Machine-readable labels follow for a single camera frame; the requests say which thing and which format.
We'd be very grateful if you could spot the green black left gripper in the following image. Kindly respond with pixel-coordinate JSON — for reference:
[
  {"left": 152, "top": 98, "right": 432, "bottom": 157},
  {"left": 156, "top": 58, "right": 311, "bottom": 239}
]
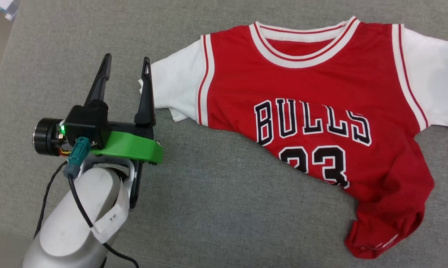
[{"left": 84, "top": 53, "right": 164, "bottom": 209}]

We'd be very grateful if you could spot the red white Bulls jersey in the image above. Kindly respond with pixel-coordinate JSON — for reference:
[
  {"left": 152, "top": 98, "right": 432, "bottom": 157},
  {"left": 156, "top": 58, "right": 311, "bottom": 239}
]
[{"left": 137, "top": 16, "right": 448, "bottom": 259}]

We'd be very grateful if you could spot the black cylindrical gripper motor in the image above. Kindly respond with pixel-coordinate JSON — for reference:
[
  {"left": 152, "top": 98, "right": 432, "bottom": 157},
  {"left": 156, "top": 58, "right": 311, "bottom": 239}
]
[{"left": 33, "top": 118, "right": 66, "bottom": 156}]

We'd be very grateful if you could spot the white label tape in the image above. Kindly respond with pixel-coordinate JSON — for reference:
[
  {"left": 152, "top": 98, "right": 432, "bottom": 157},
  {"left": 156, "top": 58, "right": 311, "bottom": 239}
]
[{"left": 92, "top": 186, "right": 130, "bottom": 244}]

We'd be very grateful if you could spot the grey fabric sofa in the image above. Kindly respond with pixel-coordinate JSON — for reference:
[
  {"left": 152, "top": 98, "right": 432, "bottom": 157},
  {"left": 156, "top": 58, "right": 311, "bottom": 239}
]
[{"left": 0, "top": 0, "right": 448, "bottom": 268}]

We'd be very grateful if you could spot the teal cable connector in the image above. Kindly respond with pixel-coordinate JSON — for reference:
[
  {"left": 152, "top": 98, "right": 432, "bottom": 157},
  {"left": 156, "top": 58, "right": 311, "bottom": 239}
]
[{"left": 63, "top": 137, "right": 92, "bottom": 178}]

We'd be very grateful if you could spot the thick black cable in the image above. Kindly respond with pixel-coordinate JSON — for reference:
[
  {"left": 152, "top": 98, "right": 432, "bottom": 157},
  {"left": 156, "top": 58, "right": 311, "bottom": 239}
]
[{"left": 67, "top": 174, "right": 140, "bottom": 268}]

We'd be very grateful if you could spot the thin black cable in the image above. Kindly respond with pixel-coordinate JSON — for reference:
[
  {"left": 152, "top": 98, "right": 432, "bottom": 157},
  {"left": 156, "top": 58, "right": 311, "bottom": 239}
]
[{"left": 33, "top": 160, "right": 69, "bottom": 239}]

